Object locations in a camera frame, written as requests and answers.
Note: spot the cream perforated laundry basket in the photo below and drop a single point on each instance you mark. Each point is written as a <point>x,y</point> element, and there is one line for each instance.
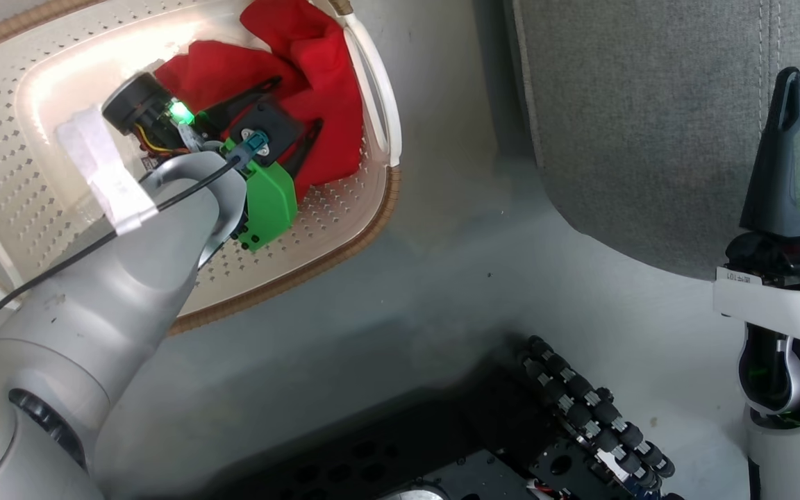
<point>39,90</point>

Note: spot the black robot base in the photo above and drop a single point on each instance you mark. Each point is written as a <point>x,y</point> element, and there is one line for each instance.
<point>400,458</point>

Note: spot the grey fabric sofa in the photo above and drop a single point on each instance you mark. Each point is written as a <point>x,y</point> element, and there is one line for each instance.
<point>650,125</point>

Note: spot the black roller wheel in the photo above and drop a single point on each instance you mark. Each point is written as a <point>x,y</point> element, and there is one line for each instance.
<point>587,417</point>

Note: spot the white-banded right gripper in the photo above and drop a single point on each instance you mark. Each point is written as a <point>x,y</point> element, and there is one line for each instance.
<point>782,305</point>

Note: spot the red clothing with white stripes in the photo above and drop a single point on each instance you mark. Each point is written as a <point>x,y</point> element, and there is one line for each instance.
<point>323,90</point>

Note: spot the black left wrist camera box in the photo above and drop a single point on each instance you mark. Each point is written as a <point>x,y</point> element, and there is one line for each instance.
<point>275,128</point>

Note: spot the white tape strip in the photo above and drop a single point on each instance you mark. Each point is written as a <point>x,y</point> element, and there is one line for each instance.
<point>112,180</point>

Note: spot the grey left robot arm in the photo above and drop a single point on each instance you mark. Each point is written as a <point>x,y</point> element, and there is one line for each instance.
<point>94,326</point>

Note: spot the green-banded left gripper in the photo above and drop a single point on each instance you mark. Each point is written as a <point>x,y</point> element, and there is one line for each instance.
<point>271,205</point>

